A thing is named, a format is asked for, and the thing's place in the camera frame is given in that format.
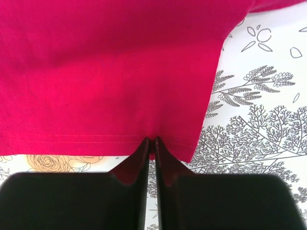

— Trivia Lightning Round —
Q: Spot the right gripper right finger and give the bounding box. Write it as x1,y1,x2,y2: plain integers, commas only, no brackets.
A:
154,138,305,230

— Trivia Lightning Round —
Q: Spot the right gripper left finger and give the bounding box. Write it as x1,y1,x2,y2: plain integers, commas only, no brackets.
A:
0,138,150,230

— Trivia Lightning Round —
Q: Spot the red t shirt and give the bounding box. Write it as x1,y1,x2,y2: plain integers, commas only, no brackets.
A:
0,0,296,162

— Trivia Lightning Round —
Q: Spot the floral patterned table mat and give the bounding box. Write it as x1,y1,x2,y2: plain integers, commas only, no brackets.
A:
0,0,307,230

